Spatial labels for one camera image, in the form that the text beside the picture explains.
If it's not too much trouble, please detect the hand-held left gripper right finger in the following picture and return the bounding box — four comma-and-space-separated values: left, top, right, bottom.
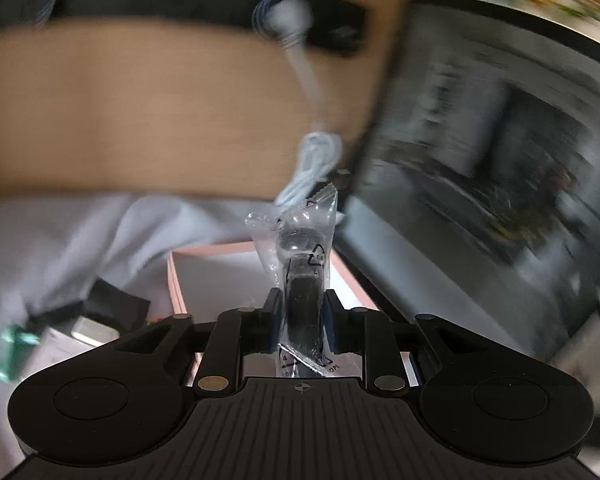
323, 289, 487, 399

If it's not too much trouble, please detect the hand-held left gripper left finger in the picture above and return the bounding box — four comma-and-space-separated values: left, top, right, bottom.
115, 287, 284, 400

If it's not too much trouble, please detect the clear plastic packet black item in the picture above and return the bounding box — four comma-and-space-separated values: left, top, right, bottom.
244, 183, 344, 379

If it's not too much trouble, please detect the pink cardboard box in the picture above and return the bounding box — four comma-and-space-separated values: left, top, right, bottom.
167, 242, 423, 389

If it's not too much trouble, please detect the small black box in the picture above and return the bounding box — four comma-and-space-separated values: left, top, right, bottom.
81, 279, 152, 337

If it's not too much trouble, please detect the small white box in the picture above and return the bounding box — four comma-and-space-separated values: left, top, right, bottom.
71, 315, 122, 347

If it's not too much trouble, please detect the green packet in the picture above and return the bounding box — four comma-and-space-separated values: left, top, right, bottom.
0, 324, 42, 382

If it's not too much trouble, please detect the computer case glass panel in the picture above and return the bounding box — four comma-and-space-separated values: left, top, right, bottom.
332, 0, 600, 362

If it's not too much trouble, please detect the white cloth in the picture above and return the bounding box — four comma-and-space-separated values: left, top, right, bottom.
0, 192, 352, 480

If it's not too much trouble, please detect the white bundled cable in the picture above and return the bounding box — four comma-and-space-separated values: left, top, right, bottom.
251, 0, 344, 209

